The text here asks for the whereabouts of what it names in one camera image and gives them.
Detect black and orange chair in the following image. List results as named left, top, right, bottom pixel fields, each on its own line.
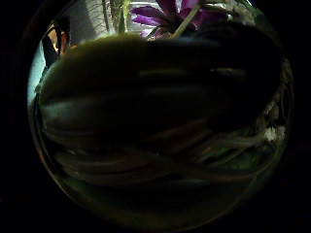
left=41, top=17, right=72, bottom=68

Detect purple flower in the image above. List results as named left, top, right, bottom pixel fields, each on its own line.
left=130, top=0, right=229, bottom=39

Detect green leafy stalks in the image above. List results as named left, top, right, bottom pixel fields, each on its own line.
left=100, top=0, right=132, bottom=34

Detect small white blossom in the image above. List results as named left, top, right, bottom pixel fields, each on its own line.
left=263, top=125, right=288, bottom=143

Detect bundle of green flower stems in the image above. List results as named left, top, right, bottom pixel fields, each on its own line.
left=35, top=57, right=294, bottom=208

